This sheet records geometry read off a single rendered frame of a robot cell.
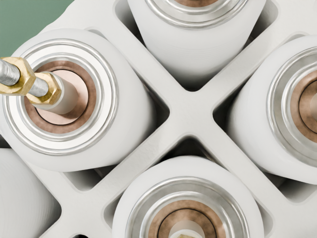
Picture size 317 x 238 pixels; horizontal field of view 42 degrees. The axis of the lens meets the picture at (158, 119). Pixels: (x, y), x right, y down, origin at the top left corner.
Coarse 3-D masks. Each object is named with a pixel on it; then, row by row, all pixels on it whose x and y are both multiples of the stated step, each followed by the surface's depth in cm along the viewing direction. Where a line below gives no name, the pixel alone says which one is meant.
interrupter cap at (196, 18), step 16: (160, 0) 26; (176, 0) 26; (192, 0) 26; (208, 0) 26; (224, 0) 26; (240, 0) 26; (160, 16) 26; (176, 16) 26; (192, 16) 26; (208, 16) 26; (224, 16) 26
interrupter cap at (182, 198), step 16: (192, 176) 25; (160, 192) 25; (176, 192) 25; (192, 192) 25; (208, 192) 25; (224, 192) 25; (144, 208) 25; (160, 208) 25; (176, 208) 25; (192, 208) 25; (208, 208) 25; (224, 208) 25; (240, 208) 25; (128, 224) 25; (144, 224) 25; (160, 224) 25; (208, 224) 25; (224, 224) 25; (240, 224) 25
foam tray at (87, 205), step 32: (96, 0) 34; (288, 0) 33; (96, 32) 35; (128, 32) 34; (256, 32) 42; (288, 32) 33; (160, 64) 34; (256, 64) 33; (160, 96) 33; (192, 96) 33; (224, 96) 33; (160, 128) 33; (192, 128) 33; (224, 128) 44; (128, 160) 33; (160, 160) 40; (224, 160) 32; (64, 192) 33; (96, 192) 33; (256, 192) 32; (288, 192) 38; (64, 224) 33; (96, 224) 33; (288, 224) 32
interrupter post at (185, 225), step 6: (180, 222) 25; (186, 222) 24; (192, 222) 25; (174, 228) 24; (180, 228) 23; (186, 228) 23; (192, 228) 23; (198, 228) 24; (174, 234) 22; (180, 234) 22; (186, 234) 22; (192, 234) 22; (198, 234) 22
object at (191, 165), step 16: (176, 160) 26; (192, 160) 26; (208, 160) 33; (144, 176) 26; (160, 176) 26; (176, 176) 26; (208, 176) 25; (224, 176) 26; (128, 192) 26; (144, 192) 26; (240, 192) 25; (128, 208) 26; (256, 208) 26; (256, 224) 25
